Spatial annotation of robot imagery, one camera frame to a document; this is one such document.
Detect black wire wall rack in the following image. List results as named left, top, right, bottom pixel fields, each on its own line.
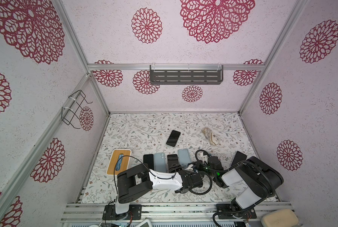
left=61, top=90, right=94, bottom=131

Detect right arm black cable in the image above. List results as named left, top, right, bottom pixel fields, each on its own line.
left=194, top=148, right=274, bottom=227

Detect white wooden-top tissue box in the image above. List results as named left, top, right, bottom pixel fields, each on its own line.
left=106, top=148, right=132, bottom=176

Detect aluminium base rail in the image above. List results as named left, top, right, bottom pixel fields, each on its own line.
left=60, top=201, right=294, bottom=227

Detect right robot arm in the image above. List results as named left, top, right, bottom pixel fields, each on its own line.
left=188, top=156, right=284, bottom=219

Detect beige sponge pad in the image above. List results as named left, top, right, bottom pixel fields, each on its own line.
left=261, top=209, right=299, bottom=227

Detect pale green phone case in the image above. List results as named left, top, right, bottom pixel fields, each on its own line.
left=153, top=153, right=167, bottom=173
left=177, top=148, right=192, bottom=169

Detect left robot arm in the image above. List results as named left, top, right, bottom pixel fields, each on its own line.
left=102, top=164, right=203, bottom=221

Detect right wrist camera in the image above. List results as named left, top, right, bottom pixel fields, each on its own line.
left=200, top=152, right=211, bottom=166

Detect black phone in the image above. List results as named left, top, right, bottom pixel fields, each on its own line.
left=166, top=130, right=181, bottom=147
left=231, top=151, right=247, bottom=167

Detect crumpled clear plastic bag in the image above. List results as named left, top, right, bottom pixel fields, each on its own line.
left=202, top=127, right=219, bottom=146

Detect grey metal wall shelf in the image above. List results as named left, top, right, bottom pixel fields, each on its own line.
left=149, top=65, right=223, bottom=85

